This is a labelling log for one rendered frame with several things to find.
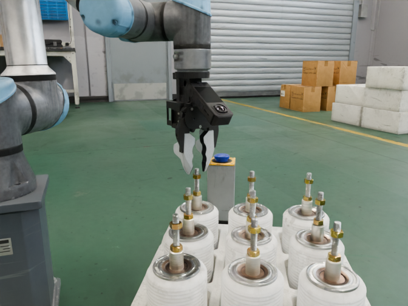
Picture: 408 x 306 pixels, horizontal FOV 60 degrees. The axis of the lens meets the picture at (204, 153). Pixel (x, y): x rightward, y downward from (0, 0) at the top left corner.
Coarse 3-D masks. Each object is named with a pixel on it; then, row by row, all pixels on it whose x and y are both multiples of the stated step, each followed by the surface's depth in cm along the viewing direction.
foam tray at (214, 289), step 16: (224, 224) 86; (224, 240) 78; (160, 256) 72; (224, 256) 72; (144, 288) 62; (208, 288) 62; (288, 288) 62; (144, 304) 58; (208, 304) 62; (288, 304) 58; (368, 304) 58
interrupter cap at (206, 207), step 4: (184, 204) 80; (204, 204) 80; (208, 204) 80; (180, 208) 77; (184, 208) 77; (204, 208) 78; (208, 208) 77; (212, 208) 77; (184, 212) 76; (192, 212) 75; (196, 212) 75; (200, 212) 75; (204, 212) 75; (208, 212) 75
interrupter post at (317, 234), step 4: (312, 224) 63; (312, 228) 63; (316, 228) 63; (320, 228) 62; (312, 232) 63; (316, 232) 63; (320, 232) 63; (312, 236) 64; (316, 236) 63; (320, 236) 63; (312, 240) 64; (316, 240) 63; (320, 240) 63
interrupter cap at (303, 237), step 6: (300, 234) 65; (306, 234) 66; (324, 234) 66; (300, 240) 63; (306, 240) 63; (324, 240) 64; (330, 240) 63; (306, 246) 62; (312, 246) 61; (318, 246) 61; (324, 246) 61; (330, 246) 61
